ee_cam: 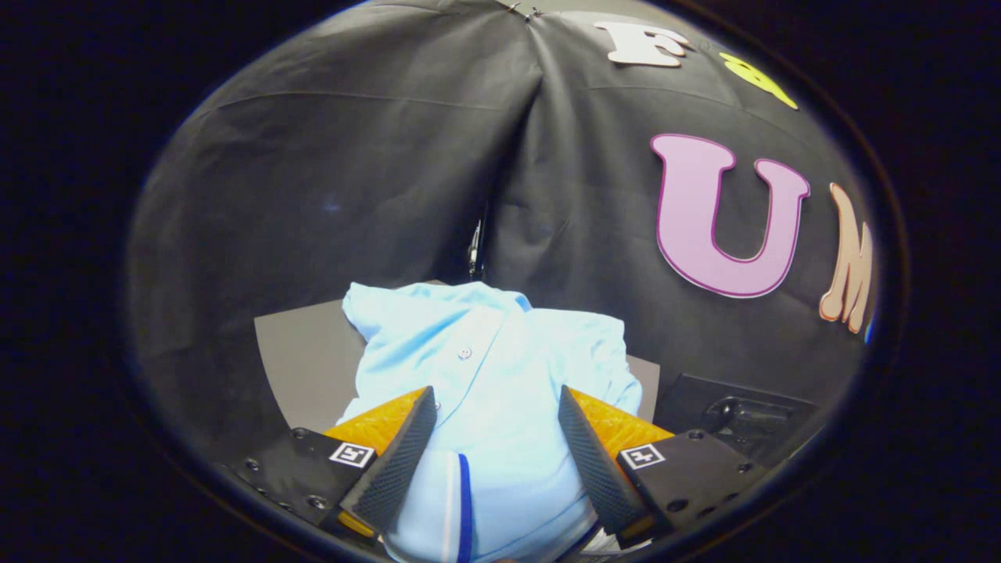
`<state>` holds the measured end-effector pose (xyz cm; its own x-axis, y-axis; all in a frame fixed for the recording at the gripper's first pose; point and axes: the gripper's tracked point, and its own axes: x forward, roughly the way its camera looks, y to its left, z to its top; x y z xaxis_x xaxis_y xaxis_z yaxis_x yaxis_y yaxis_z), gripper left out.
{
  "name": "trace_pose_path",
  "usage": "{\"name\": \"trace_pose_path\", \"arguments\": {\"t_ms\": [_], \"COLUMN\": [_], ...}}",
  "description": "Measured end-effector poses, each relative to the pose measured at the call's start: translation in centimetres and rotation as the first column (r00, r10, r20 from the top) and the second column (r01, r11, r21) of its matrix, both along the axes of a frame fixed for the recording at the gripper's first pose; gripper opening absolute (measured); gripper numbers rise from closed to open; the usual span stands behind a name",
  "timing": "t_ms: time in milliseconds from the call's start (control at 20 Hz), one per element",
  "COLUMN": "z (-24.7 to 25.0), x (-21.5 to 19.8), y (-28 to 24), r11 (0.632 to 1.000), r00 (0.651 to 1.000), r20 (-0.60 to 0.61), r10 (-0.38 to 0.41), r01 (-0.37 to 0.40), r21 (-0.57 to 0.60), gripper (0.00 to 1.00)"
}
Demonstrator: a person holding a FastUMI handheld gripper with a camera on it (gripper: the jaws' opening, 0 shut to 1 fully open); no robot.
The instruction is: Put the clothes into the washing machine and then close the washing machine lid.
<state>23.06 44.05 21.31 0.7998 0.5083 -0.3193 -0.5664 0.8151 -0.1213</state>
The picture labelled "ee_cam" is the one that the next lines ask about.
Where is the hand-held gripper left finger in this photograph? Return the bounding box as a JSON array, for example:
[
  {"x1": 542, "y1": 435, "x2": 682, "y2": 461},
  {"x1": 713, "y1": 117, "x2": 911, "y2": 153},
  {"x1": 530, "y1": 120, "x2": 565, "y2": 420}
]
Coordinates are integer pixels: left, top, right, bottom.
[{"x1": 223, "y1": 385, "x2": 439, "y2": 540}]

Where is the light blue polo shirt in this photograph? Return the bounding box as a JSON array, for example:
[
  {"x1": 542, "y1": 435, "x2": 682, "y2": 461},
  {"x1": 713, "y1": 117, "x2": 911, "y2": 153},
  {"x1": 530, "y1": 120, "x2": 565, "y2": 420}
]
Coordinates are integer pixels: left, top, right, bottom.
[{"x1": 340, "y1": 281, "x2": 644, "y2": 562}]

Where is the dark and beige cabinet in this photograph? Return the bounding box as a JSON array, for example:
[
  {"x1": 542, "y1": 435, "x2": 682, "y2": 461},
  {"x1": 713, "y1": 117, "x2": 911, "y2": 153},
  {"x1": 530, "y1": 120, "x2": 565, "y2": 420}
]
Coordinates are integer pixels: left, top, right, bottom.
[{"x1": 254, "y1": 280, "x2": 662, "y2": 435}]

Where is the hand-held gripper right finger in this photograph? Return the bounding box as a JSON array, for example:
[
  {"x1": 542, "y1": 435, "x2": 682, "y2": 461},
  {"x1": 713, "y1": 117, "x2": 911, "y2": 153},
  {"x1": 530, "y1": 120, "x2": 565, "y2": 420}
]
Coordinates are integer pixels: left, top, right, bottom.
[{"x1": 558, "y1": 385, "x2": 771, "y2": 548}]

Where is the black backdrop cloth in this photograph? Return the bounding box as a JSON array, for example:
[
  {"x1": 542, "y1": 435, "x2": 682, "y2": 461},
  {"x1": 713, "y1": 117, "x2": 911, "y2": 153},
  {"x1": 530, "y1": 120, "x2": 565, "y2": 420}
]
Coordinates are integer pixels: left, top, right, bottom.
[{"x1": 129, "y1": 0, "x2": 877, "y2": 470}]

